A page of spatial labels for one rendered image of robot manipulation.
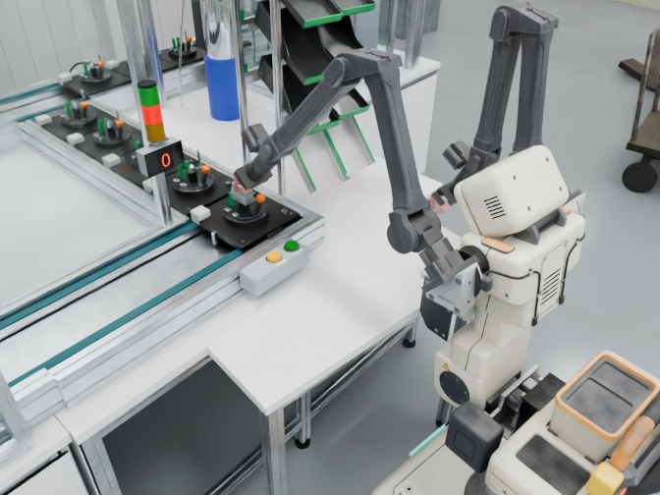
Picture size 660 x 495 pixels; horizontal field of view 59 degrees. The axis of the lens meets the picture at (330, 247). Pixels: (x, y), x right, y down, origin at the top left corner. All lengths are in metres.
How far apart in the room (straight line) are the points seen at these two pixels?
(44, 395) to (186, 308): 0.38
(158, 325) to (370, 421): 1.19
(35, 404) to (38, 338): 0.22
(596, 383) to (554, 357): 1.35
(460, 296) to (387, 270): 0.56
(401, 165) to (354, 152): 0.80
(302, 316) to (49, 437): 0.68
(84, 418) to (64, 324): 0.28
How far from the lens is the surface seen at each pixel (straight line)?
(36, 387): 1.47
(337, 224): 1.98
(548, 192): 1.37
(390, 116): 1.25
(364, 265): 1.81
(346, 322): 1.62
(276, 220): 1.81
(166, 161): 1.70
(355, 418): 2.48
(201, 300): 1.61
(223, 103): 2.67
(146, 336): 1.54
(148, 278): 1.74
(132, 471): 2.45
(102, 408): 1.51
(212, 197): 1.94
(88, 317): 1.66
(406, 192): 1.27
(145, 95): 1.62
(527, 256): 1.31
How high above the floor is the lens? 1.99
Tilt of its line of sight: 37 degrees down
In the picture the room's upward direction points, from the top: 1 degrees clockwise
